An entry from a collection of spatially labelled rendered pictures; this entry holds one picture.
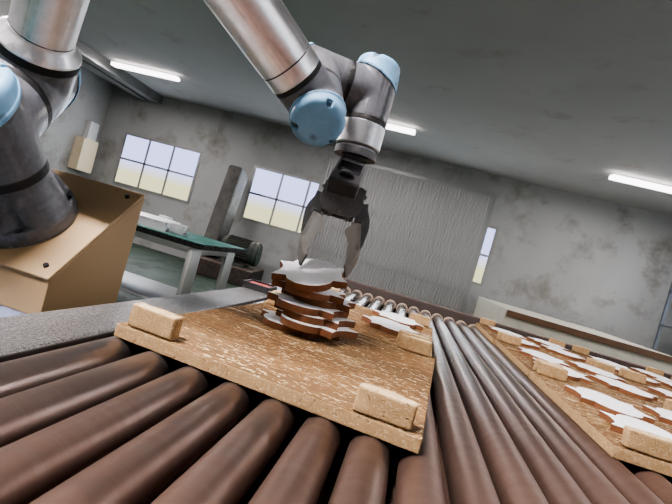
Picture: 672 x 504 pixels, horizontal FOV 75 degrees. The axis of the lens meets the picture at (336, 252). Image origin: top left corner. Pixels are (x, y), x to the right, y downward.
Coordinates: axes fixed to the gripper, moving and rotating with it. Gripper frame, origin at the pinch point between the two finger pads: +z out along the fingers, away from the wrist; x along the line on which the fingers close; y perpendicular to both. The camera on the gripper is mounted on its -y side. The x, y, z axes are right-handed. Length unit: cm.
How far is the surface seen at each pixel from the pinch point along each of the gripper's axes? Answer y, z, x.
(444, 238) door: 713, -65, -170
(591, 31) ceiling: 244, -197, -130
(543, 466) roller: -24.0, 13.5, -29.8
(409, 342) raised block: 7.4, 9.7, -18.4
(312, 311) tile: -5.6, 6.9, -0.4
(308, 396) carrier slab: -29.1, 11.3, -2.9
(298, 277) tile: -4.1, 2.7, 3.2
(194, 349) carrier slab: -25.1, 11.2, 10.2
